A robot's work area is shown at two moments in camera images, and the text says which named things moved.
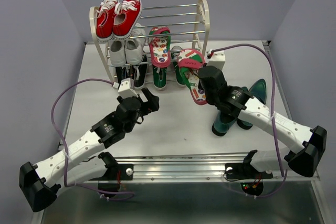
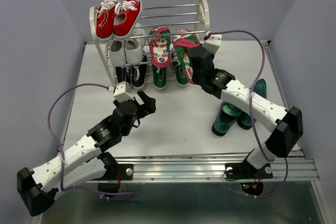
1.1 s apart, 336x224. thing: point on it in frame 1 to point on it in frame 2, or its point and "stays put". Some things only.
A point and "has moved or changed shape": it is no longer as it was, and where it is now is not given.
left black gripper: (151, 105) stays put
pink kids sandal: (192, 61) has moved or changed shape
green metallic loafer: (258, 90) stays put
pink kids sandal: (160, 47) stays put
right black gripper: (199, 85) to (213, 57)
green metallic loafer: (223, 121) stays put
